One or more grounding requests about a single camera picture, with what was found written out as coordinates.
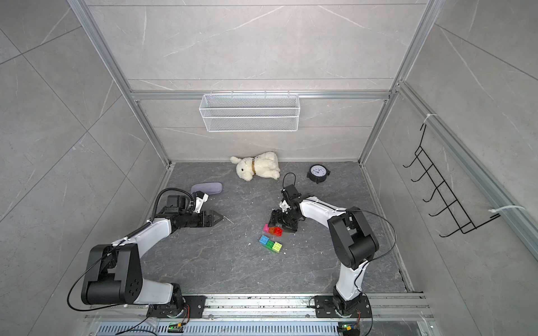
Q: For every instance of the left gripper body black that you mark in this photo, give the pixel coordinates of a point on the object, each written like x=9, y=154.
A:
x=195, y=220

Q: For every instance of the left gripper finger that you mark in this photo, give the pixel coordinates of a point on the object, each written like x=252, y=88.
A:
x=216, y=220
x=216, y=214

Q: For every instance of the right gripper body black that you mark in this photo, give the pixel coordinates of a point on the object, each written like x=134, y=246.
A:
x=289, y=222

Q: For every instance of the red lego brick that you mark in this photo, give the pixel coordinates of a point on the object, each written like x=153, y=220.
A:
x=278, y=231

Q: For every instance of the blue lego brick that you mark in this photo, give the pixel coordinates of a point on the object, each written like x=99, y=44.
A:
x=263, y=240

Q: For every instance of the lime lego brick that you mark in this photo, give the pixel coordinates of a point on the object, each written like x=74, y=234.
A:
x=276, y=247

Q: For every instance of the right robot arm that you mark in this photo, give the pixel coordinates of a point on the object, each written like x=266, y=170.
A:
x=354, y=243

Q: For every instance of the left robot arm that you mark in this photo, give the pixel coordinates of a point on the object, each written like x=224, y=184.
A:
x=114, y=274

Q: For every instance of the white plush dog toy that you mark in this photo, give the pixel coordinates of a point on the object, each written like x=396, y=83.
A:
x=265, y=165

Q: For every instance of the black round clock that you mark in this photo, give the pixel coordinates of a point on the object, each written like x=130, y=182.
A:
x=318, y=173

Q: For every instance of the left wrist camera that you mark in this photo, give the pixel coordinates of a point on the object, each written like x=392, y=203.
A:
x=200, y=199

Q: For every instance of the white wire mesh basket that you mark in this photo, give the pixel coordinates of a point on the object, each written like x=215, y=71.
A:
x=250, y=112

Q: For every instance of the white vented cable tray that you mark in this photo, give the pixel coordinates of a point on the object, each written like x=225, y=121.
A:
x=223, y=328

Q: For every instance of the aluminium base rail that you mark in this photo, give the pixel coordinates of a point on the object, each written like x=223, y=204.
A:
x=306, y=307

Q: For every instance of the black wall hook rack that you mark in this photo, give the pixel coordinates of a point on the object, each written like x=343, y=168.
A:
x=442, y=191

